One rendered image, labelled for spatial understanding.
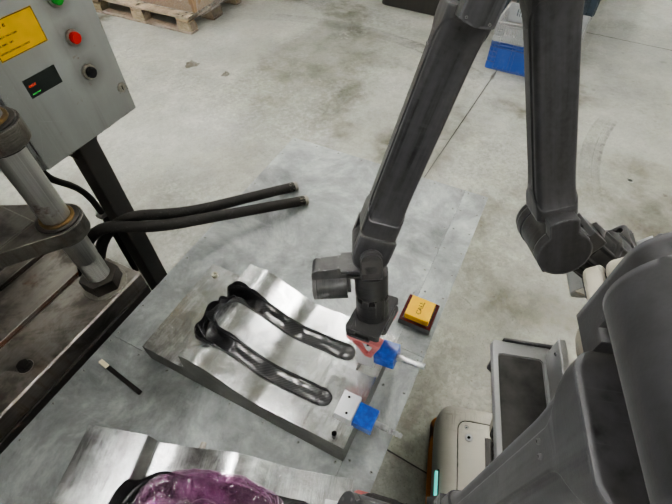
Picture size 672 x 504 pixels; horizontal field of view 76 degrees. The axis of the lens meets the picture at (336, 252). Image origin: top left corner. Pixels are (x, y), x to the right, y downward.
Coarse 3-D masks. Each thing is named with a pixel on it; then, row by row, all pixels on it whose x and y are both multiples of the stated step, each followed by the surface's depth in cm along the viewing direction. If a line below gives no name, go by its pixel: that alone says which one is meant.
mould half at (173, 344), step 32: (192, 288) 106; (224, 288) 106; (256, 288) 97; (288, 288) 100; (192, 320) 100; (224, 320) 92; (256, 320) 93; (320, 320) 97; (160, 352) 95; (192, 352) 87; (288, 352) 92; (320, 352) 92; (224, 384) 86; (256, 384) 88; (320, 384) 87; (352, 384) 87; (288, 416) 84; (320, 416) 83; (320, 448) 87
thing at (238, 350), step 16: (240, 288) 97; (208, 304) 97; (224, 304) 94; (256, 304) 96; (272, 304) 96; (208, 320) 98; (272, 320) 95; (288, 320) 97; (208, 336) 96; (224, 336) 92; (304, 336) 95; (320, 336) 95; (224, 352) 88; (240, 352) 90; (256, 352) 90; (336, 352) 92; (352, 352) 92; (256, 368) 90; (272, 368) 90; (288, 384) 88; (304, 384) 88; (320, 400) 86
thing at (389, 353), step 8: (384, 344) 84; (392, 344) 84; (360, 352) 83; (376, 352) 83; (384, 352) 82; (392, 352) 82; (360, 360) 85; (368, 360) 84; (376, 360) 83; (384, 360) 82; (392, 360) 81; (400, 360) 82; (408, 360) 82; (392, 368) 82; (424, 368) 81
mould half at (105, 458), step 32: (96, 448) 78; (128, 448) 78; (160, 448) 81; (192, 448) 81; (64, 480) 75; (96, 480) 75; (256, 480) 77; (288, 480) 79; (320, 480) 79; (352, 480) 79
